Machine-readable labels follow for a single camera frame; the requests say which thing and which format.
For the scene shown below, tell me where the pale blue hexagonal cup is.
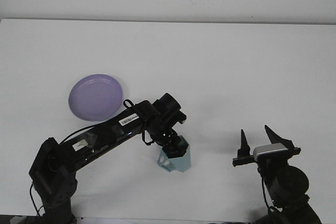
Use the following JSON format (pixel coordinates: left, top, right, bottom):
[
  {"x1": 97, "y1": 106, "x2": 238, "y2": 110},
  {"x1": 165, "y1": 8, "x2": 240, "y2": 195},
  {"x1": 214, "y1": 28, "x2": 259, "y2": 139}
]
[{"x1": 156, "y1": 134, "x2": 193, "y2": 174}]

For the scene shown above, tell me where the round purple plate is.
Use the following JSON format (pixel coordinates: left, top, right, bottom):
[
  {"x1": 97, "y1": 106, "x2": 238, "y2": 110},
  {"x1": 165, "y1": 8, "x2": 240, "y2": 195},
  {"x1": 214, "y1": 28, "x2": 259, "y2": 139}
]
[{"x1": 68, "y1": 73, "x2": 124, "y2": 122}]

